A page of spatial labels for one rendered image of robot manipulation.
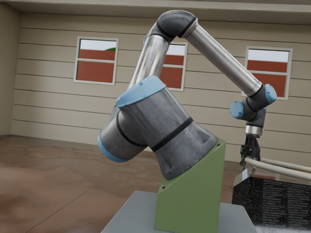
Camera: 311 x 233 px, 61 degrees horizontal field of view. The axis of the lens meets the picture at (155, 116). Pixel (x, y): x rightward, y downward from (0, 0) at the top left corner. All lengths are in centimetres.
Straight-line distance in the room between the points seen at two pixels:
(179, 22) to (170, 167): 70
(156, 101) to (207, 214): 32
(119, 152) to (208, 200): 33
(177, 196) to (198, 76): 725
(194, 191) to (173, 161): 9
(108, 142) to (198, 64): 716
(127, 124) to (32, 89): 868
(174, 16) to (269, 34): 721
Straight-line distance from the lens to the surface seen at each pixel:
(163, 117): 70
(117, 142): 83
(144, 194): 99
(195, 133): 72
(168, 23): 124
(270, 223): 154
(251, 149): 149
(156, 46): 119
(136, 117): 72
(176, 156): 70
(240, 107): 139
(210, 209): 71
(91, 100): 842
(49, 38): 939
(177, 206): 70
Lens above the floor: 114
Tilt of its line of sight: 1 degrees down
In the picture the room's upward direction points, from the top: 6 degrees clockwise
